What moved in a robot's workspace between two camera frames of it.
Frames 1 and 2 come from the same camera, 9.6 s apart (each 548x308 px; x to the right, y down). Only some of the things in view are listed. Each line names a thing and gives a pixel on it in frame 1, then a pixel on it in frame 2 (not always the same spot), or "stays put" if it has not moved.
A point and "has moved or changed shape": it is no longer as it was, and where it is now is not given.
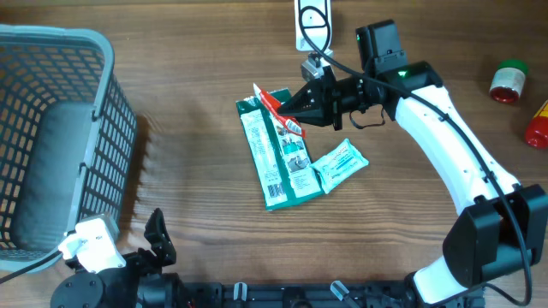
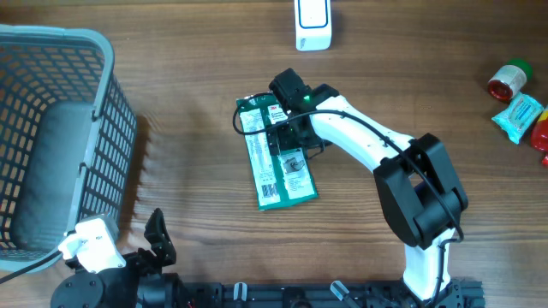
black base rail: [337, 294] stays put
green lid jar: [509, 79] stays put
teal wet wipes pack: [339, 165] to [518, 116]
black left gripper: [157, 237] stays put
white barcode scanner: [313, 26] stays put
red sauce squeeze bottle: [536, 132] has moved or changed shape
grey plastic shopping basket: [68, 139] stays put
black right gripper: [320, 97] to [283, 140]
